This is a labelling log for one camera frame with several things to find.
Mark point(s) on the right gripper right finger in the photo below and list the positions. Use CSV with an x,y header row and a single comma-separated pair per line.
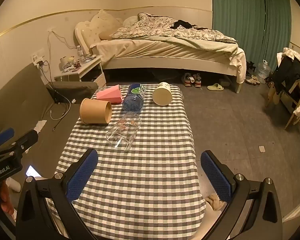
x,y
263,220

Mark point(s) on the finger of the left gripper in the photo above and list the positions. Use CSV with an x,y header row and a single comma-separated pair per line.
x,y
6,135
21,142

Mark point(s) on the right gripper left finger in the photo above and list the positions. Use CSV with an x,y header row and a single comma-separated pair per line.
x,y
34,219

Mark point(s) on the white floral paper cup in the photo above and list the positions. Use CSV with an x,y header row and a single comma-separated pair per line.
x,y
162,95

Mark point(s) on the white cup on floor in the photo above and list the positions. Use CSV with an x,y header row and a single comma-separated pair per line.
x,y
13,184

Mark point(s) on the brown kraft paper cup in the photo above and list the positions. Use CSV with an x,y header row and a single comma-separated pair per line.
x,y
94,111

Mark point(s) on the clear glass cup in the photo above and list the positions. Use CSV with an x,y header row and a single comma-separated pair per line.
x,y
123,133

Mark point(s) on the pink paper cup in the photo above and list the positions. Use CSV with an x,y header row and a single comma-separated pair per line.
x,y
112,94

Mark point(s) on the blue plastic cup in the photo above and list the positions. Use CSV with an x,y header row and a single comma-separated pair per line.
x,y
134,99

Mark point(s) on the crumpled tissue on sofa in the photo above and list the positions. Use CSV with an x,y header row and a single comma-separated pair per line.
x,y
39,126

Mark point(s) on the lit phone screen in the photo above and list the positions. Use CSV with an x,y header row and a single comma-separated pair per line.
x,y
31,172

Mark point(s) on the dark grey sofa cushion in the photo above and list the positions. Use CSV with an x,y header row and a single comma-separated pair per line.
x,y
65,91

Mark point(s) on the white paper scrap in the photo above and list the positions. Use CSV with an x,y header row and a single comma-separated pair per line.
x,y
262,149

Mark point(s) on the white nightstand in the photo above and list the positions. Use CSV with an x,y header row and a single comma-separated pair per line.
x,y
90,71

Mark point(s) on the checkered tablecloth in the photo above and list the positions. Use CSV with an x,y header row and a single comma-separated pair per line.
x,y
150,191

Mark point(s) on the green slipper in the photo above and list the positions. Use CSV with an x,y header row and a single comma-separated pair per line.
x,y
215,87

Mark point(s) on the wooden chair with clothes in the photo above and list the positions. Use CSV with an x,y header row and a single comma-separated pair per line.
x,y
285,80

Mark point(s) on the cream pillow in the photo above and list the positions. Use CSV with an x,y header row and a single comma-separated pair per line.
x,y
105,24

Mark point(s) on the large water jug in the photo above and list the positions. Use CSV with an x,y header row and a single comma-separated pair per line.
x,y
262,71

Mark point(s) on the pair of sneakers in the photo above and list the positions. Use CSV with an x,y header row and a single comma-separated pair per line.
x,y
189,80

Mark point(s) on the bed with beige sheet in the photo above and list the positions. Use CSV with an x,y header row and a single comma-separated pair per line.
x,y
164,52

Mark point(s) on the patterned duvet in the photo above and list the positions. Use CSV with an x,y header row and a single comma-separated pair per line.
x,y
164,26

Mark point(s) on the green curtain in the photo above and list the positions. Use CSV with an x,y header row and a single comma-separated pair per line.
x,y
262,28

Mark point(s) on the black garment on bed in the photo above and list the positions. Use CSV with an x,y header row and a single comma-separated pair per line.
x,y
184,24

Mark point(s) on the white wall power strip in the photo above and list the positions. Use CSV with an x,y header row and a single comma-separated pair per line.
x,y
38,56

